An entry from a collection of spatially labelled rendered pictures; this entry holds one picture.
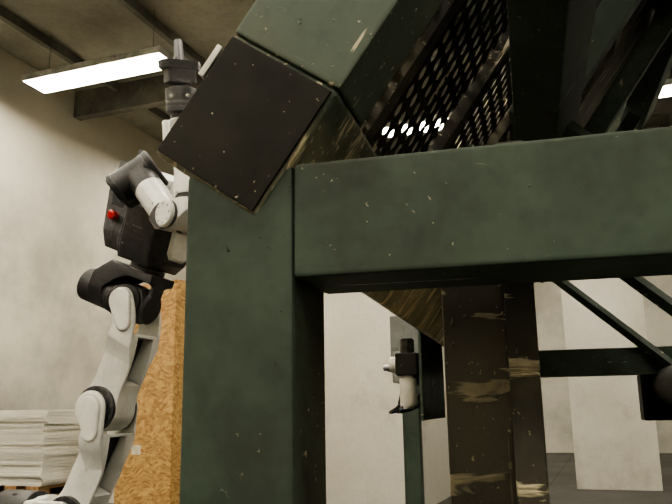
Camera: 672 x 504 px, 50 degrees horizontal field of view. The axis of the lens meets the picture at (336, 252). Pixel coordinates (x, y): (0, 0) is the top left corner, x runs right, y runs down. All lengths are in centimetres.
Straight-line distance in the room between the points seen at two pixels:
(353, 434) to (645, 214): 414
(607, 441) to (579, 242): 536
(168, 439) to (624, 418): 346
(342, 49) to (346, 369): 410
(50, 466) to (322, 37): 487
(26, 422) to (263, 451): 485
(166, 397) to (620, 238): 330
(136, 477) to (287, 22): 340
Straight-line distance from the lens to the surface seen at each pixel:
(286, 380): 54
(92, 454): 246
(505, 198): 53
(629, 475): 588
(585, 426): 586
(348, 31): 60
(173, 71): 217
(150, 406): 380
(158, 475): 375
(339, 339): 465
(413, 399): 201
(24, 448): 535
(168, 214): 204
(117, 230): 247
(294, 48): 61
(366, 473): 460
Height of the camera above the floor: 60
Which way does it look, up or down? 12 degrees up
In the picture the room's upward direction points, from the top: 1 degrees counter-clockwise
